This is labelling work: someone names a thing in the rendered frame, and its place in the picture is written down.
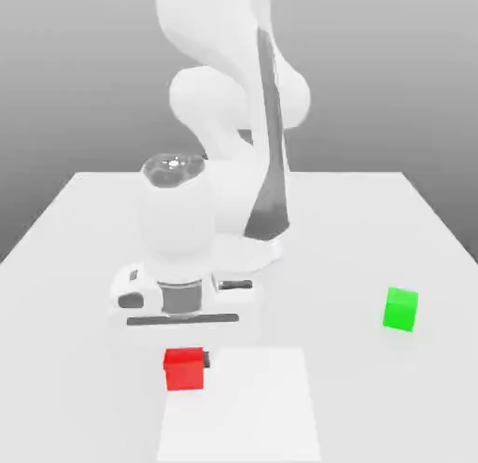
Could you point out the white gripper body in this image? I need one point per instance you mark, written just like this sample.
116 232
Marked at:
183 320

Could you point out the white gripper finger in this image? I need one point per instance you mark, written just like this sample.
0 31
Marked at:
207 360

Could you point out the small red cube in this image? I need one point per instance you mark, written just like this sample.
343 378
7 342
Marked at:
184 371

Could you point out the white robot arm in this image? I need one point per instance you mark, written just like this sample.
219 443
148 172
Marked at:
227 97

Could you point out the small green cube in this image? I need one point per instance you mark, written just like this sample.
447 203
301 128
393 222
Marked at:
400 310

